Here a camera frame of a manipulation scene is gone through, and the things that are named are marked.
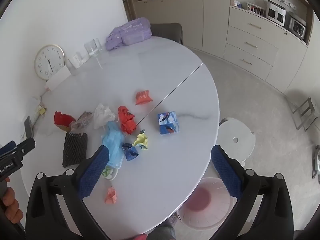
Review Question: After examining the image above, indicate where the dark chair back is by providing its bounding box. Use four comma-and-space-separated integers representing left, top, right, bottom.
150, 23, 183, 46

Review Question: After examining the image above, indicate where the green paper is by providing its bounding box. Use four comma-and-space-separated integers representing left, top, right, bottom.
102, 166, 113, 180

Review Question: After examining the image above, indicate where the silver toaster oven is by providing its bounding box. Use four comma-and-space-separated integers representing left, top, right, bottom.
289, 14, 307, 40

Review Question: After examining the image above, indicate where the orange snack packet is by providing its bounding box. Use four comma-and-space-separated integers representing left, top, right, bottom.
134, 90, 153, 105

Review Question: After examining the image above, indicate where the white cup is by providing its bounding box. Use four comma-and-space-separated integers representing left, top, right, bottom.
66, 52, 88, 75

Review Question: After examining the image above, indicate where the blue face mask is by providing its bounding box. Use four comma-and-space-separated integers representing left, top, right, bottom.
101, 121, 125, 180

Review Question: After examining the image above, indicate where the red paper cup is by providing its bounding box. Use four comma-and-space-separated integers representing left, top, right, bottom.
54, 111, 77, 132

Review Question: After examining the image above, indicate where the yellow wrapper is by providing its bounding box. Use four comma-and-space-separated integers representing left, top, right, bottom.
132, 129, 148, 150

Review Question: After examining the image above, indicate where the blue printed carton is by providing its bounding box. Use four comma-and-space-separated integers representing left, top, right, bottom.
157, 111, 180, 135

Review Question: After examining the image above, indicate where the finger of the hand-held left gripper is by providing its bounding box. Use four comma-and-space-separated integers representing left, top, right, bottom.
0, 141, 17, 157
12, 137, 36, 158

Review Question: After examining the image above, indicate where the white cardboard box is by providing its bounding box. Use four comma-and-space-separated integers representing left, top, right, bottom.
45, 66, 72, 90

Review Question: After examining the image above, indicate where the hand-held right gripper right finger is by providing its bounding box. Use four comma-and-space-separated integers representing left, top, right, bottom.
211, 144, 294, 240

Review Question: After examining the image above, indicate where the grey floor appliance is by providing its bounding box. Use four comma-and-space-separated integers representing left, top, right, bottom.
311, 144, 320, 179

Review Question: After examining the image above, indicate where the round white wall clock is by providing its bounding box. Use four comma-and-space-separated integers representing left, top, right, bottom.
34, 44, 65, 81

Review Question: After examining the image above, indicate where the person's leg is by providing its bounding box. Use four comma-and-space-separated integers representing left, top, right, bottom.
135, 226, 176, 240

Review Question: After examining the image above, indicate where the purple backpack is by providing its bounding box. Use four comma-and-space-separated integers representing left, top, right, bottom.
105, 17, 152, 51

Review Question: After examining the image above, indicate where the blue wrapper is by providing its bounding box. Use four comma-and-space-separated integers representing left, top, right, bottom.
122, 143, 139, 162

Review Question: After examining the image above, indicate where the red wrapper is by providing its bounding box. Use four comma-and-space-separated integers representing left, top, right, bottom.
117, 106, 137, 135

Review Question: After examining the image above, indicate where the beige drawer cabinet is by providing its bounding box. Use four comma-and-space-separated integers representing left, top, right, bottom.
223, 6, 308, 93

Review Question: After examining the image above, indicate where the person's left hand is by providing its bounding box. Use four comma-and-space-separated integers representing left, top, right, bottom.
0, 176, 24, 223

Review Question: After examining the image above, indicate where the metal folding stool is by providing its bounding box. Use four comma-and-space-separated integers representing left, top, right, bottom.
290, 97, 319, 132

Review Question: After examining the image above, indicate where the white spice rack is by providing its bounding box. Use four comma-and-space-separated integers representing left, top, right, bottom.
246, 2, 265, 17

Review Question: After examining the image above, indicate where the beige tall cabinet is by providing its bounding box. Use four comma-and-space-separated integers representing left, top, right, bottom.
117, 0, 232, 53

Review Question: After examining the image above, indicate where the translucent pink bin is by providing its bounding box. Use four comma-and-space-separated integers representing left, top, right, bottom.
176, 177, 237, 229

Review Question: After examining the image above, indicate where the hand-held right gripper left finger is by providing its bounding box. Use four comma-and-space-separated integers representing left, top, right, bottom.
25, 144, 110, 240

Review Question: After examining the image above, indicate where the white round stool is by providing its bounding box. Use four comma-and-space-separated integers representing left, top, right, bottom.
218, 117, 256, 167

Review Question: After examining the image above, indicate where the white plastic bag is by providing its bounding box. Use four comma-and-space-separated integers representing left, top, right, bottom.
93, 103, 116, 130

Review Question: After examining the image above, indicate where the pink paper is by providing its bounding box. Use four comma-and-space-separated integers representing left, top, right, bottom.
104, 186, 117, 205

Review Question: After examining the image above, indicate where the black foam net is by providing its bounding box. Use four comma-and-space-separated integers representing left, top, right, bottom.
62, 132, 88, 168

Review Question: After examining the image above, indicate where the black smartphone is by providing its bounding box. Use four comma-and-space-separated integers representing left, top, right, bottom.
24, 116, 34, 138

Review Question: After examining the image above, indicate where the clear glass jar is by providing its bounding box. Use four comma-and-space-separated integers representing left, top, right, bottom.
84, 38, 102, 57

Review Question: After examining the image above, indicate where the clear plastic wrapper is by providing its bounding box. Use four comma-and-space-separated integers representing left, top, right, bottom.
71, 111, 95, 133

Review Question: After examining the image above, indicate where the white countertop oven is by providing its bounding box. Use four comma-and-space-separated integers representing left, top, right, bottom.
265, 0, 287, 27

